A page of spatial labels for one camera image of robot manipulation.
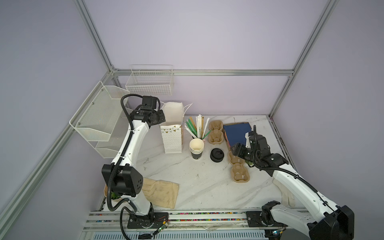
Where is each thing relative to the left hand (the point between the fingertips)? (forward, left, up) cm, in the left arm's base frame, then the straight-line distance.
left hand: (159, 119), depth 83 cm
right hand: (-15, -40, -9) cm, 44 cm away
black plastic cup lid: (-9, -35, -24) cm, 43 cm away
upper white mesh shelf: (-4, +31, +5) cm, 32 cm away
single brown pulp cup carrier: (-20, -48, -25) cm, 58 cm away
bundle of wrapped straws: (+4, -22, -14) cm, 26 cm away
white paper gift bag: (-6, -8, -1) cm, 10 cm away
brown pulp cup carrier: (+6, -35, -23) cm, 43 cm away
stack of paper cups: (-6, -21, -18) cm, 28 cm away
